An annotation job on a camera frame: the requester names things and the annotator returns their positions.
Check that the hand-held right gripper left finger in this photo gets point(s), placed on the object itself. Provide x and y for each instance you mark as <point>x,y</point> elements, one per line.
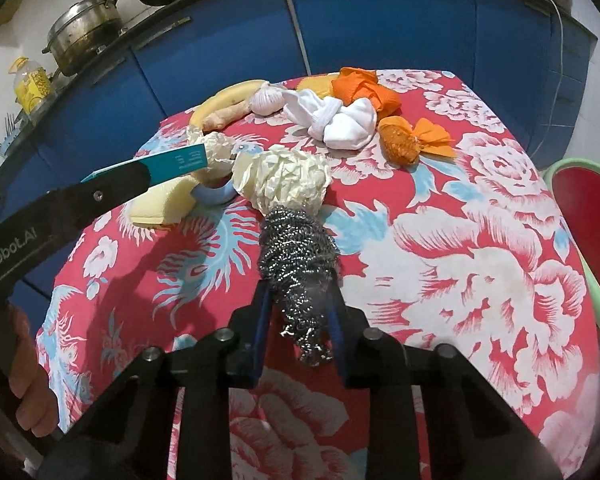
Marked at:
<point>261,340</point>

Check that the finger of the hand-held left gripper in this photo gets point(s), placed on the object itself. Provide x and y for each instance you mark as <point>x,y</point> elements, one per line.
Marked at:
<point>180,162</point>

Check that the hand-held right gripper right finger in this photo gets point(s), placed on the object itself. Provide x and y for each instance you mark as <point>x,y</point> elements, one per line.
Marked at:
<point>337,330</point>

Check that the steel wool scourer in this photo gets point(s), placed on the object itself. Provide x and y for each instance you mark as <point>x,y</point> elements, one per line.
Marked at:
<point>295,255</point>

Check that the large cream glove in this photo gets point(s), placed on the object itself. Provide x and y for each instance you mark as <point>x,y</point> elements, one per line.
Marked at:
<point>285,175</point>

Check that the knotted white cloth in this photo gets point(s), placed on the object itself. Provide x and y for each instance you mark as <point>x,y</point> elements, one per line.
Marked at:
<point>347,127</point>

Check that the person's left hand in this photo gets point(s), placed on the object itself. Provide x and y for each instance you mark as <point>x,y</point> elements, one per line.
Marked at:
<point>35,395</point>

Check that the small crumpled cream glove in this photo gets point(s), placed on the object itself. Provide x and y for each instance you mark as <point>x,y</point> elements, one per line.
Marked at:
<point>220,147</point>

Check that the pale yellow sponge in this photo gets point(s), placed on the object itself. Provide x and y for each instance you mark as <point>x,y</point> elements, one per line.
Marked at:
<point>162,205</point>

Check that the ginger root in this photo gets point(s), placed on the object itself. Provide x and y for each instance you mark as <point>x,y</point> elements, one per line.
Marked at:
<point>220,119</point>

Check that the yellow banana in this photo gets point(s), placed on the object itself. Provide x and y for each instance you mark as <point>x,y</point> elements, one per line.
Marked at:
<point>220,97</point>

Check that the garlic bulb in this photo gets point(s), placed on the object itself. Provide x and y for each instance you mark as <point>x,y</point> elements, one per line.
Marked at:
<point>266,100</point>

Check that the blue cutlery rack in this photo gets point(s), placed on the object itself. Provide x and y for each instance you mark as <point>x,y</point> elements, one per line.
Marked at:
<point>7,137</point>

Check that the red floral tablecloth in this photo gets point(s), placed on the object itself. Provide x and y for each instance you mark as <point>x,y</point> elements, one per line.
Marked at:
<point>455,260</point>

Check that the yellow waffle cloth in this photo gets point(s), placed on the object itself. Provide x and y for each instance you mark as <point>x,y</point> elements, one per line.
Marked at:
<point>317,85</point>

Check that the steel cooking pot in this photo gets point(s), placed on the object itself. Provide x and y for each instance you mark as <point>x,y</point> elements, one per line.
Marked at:
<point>85,30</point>

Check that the yellow oil bottle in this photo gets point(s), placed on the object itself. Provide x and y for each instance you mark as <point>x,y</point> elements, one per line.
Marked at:
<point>30,87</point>

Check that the orange mesh scrubber ball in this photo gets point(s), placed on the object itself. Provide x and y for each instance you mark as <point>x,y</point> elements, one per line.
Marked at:
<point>400,142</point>

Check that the blue kitchen cabinet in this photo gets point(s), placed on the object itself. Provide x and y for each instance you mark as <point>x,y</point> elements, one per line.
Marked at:
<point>380,25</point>

